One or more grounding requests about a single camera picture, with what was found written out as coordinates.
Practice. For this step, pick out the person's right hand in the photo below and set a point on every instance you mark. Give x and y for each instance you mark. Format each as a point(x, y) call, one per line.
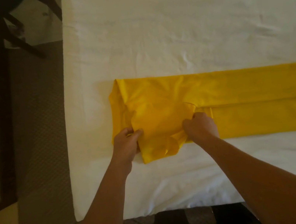
point(201, 128)

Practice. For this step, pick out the person's left hand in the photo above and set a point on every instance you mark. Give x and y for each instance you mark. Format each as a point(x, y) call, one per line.
point(124, 145)

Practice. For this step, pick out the yellow shirt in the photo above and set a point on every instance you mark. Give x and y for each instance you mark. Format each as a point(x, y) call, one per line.
point(246, 95)

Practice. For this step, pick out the person's left forearm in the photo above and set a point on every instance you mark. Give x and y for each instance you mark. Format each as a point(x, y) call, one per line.
point(105, 215)

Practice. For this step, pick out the person's right forearm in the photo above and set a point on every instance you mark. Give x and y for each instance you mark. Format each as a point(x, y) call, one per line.
point(271, 186)

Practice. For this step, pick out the person's right leg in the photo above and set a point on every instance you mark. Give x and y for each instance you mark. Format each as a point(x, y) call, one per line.
point(235, 221)

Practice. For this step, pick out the white bed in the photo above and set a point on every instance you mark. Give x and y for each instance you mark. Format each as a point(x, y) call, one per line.
point(177, 16)

